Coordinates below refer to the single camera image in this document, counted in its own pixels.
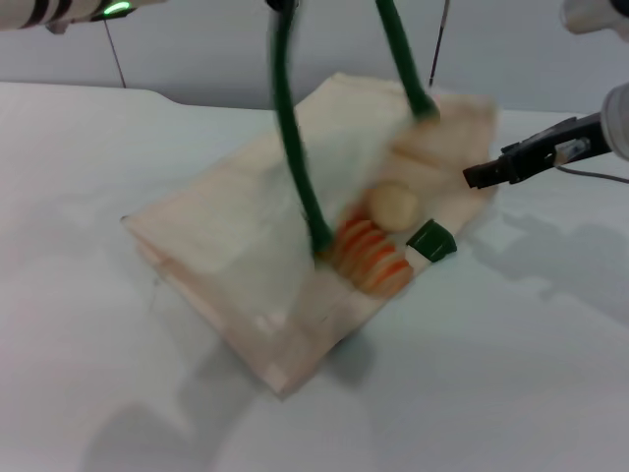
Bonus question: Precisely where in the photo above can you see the beige tote bag green handles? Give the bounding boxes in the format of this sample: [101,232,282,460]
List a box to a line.
[120,0,500,397]

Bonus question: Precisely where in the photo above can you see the round beige egg yolk pastry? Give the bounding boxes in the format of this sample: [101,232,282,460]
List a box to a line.
[368,182,421,232]

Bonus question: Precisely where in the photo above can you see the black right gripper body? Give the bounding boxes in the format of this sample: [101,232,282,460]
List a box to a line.
[499,111,613,186]

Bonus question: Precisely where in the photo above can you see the orange striped bread loaf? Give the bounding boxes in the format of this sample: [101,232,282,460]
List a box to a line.
[333,210,413,299]

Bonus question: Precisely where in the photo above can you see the thin cable with silver plug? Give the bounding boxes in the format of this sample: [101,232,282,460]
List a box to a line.
[552,139,629,186]

